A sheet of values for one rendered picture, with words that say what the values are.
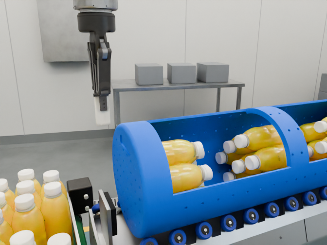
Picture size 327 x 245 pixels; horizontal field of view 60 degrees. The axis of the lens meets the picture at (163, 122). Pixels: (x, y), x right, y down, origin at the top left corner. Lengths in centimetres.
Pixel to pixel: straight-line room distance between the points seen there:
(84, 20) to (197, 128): 49
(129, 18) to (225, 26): 140
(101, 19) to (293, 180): 62
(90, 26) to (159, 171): 32
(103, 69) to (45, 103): 364
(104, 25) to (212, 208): 47
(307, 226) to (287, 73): 418
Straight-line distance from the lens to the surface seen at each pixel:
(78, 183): 93
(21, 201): 71
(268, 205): 89
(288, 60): 503
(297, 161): 83
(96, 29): 59
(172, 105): 430
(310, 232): 103
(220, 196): 70
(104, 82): 59
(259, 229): 88
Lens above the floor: 143
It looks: 17 degrees down
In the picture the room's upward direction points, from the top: straight up
